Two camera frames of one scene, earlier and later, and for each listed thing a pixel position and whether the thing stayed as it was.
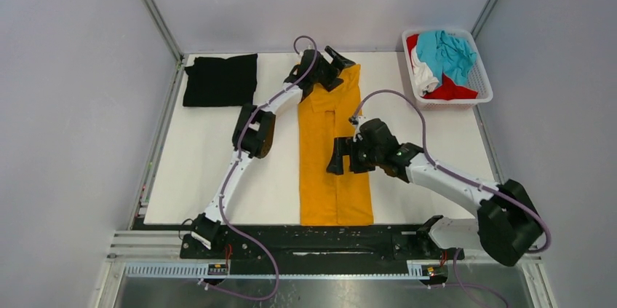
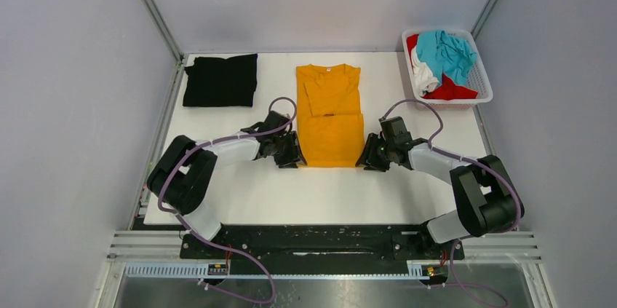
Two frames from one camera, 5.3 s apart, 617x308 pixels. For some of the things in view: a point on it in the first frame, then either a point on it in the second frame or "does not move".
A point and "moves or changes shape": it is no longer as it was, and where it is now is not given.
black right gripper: (347, 145) -> (368, 158)
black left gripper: (337, 63) -> (294, 157)
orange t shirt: (331, 199) moves or changes shape
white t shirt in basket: (426, 80) does not move
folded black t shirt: (212, 81) does not move
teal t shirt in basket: (443, 54) does not move
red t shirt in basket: (448, 90) does not move
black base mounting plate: (317, 243) does not move
